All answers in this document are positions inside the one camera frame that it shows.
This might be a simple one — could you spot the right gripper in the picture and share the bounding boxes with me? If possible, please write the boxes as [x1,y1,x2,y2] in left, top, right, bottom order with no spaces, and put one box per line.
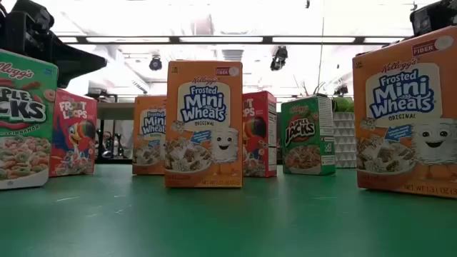
[409,0,457,37]

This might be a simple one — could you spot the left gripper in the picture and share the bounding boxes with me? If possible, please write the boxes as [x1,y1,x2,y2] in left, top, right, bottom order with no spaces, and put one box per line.
[0,0,108,89]

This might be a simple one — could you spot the Apple Jacks cereal box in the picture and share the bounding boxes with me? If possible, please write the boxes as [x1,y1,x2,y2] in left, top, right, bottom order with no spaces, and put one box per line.
[280,95,337,176]
[0,49,59,191]

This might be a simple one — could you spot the Froot Loops cereal box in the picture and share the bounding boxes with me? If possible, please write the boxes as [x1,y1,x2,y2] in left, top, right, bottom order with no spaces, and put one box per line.
[242,90,278,178]
[49,88,99,178]

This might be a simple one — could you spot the Frosted Mini Wheats cereal box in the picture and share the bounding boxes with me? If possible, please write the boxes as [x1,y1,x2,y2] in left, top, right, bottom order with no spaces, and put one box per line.
[352,25,457,199]
[131,95,168,176]
[164,59,244,189]

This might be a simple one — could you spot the long ceiling light bar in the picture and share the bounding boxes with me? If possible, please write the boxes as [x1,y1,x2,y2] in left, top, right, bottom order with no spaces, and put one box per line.
[56,34,406,46]

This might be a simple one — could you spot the white ceiling air diffuser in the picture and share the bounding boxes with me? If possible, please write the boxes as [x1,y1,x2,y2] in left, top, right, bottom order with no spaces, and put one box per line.
[221,49,245,61]

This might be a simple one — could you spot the white geometric pot with succulent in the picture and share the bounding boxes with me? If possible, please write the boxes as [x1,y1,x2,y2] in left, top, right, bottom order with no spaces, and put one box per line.
[331,95,357,169]

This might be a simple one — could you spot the green table mat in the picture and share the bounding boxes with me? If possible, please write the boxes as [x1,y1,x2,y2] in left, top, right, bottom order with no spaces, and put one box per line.
[0,163,457,257]

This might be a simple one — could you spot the wooden shelf with black frame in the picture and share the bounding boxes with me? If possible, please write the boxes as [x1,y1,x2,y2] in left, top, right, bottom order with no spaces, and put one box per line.
[95,93,136,164]

